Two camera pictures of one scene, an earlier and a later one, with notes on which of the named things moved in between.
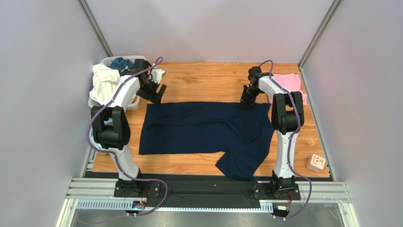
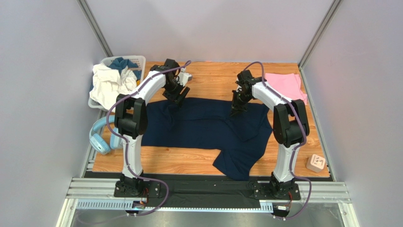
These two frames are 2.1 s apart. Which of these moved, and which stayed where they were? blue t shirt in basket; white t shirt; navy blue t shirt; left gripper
Moved: left gripper
Stayed: navy blue t shirt; blue t shirt in basket; white t shirt
